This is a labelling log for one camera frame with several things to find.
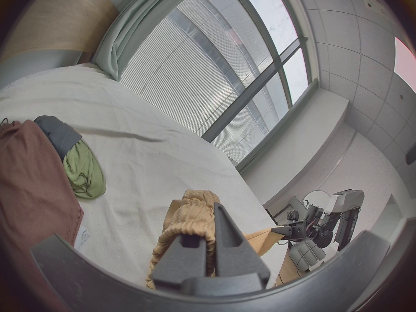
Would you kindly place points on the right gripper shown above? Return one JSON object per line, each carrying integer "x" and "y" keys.
{"x": 295, "y": 232}

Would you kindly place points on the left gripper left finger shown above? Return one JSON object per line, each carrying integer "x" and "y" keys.
{"x": 178, "y": 265}

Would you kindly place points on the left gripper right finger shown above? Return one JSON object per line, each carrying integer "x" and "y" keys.
{"x": 234, "y": 255}

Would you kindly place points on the tan shorts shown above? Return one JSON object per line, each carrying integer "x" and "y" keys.
{"x": 191, "y": 213}

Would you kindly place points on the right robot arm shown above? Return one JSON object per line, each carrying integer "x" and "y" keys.
{"x": 346, "y": 201}

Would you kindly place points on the bed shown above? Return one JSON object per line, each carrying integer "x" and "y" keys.
{"x": 146, "y": 174}

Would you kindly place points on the round white table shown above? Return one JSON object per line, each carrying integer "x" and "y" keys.
{"x": 320, "y": 197}

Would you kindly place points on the pale blue garment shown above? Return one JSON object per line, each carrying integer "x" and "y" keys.
{"x": 82, "y": 237}

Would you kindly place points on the green garment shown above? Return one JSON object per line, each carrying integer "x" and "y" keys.
{"x": 84, "y": 174}

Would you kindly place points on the brown shorts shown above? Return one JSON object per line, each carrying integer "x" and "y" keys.
{"x": 32, "y": 190}

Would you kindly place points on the black garment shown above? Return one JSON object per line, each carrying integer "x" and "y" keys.
{"x": 58, "y": 135}

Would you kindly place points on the window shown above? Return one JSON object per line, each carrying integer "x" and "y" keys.
{"x": 195, "y": 76}

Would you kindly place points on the blue-green curtain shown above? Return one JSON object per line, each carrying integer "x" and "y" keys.
{"x": 113, "y": 54}

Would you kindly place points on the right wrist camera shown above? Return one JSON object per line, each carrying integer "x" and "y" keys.
{"x": 293, "y": 214}

